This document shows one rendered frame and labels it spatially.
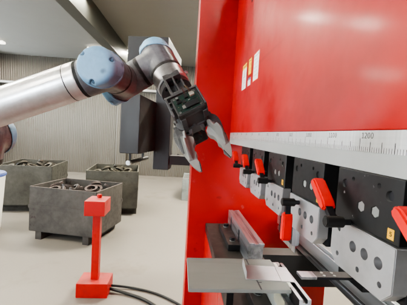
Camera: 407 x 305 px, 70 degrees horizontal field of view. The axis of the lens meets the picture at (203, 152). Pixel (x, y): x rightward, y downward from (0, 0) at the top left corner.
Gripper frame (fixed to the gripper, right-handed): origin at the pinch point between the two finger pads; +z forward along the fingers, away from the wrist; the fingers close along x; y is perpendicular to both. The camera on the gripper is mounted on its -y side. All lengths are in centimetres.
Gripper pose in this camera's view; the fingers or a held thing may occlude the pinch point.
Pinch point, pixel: (214, 161)
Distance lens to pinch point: 57.2
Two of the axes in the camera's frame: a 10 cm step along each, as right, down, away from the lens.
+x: 9.0, -4.3, 0.8
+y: -1.5, -4.7, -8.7
